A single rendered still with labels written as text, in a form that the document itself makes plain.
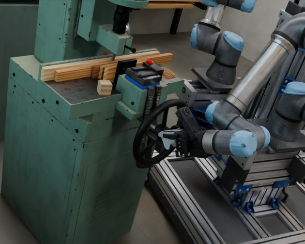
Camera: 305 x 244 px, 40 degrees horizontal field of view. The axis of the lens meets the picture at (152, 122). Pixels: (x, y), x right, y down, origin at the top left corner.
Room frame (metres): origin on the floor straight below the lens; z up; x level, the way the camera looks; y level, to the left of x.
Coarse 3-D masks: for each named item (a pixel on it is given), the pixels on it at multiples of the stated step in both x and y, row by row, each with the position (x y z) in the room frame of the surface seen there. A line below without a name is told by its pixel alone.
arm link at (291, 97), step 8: (288, 88) 1.58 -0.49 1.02; (296, 88) 1.56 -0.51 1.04; (304, 88) 1.57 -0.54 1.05; (288, 96) 1.56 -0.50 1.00; (296, 96) 1.55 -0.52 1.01; (304, 96) 1.54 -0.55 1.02; (280, 104) 1.58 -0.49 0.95; (288, 104) 1.55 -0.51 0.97; (296, 104) 1.53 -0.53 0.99; (304, 104) 1.52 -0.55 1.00; (280, 112) 1.57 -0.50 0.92; (288, 112) 1.55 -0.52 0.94; (296, 112) 1.53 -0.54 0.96
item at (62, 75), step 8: (152, 56) 1.74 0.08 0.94; (160, 56) 1.76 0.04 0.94; (168, 56) 1.81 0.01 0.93; (96, 64) 1.49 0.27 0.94; (56, 72) 1.34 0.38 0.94; (64, 72) 1.36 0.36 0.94; (72, 72) 1.39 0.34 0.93; (80, 72) 1.42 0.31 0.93; (88, 72) 1.45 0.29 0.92; (56, 80) 1.34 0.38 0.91; (64, 80) 1.36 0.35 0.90
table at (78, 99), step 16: (160, 64) 1.77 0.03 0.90; (48, 80) 1.33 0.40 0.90; (80, 80) 1.40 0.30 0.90; (96, 80) 1.44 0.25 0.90; (176, 80) 1.64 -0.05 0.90; (48, 96) 1.29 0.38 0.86; (64, 96) 1.25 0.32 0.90; (80, 96) 1.28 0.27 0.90; (96, 96) 1.31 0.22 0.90; (112, 96) 1.35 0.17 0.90; (64, 112) 1.22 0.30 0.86; (80, 112) 1.24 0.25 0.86; (96, 112) 1.30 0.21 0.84; (128, 112) 1.33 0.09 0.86
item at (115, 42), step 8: (104, 24) 1.60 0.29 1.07; (104, 32) 1.55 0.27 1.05; (112, 32) 1.53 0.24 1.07; (96, 40) 1.57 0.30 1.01; (104, 40) 1.54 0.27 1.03; (112, 40) 1.52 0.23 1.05; (120, 40) 1.50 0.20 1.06; (128, 40) 1.53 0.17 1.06; (112, 48) 1.51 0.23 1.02; (120, 48) 1.50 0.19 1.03
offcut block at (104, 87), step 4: (100, 80) 1.36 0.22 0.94; (104, 80) 1.37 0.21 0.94; (108, 80) 1.38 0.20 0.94; (100, 84) 1.34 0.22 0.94; (104, 84) 1.34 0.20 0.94; (108, 84) 1.35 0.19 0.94; (100, 88) 1.33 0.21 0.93; (104, 88) 1.33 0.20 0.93; (108, 88) 1.34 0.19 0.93; (100, 92) 1.33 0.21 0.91; (104, 92) 1.34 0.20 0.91; (108, 92) 1.34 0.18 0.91
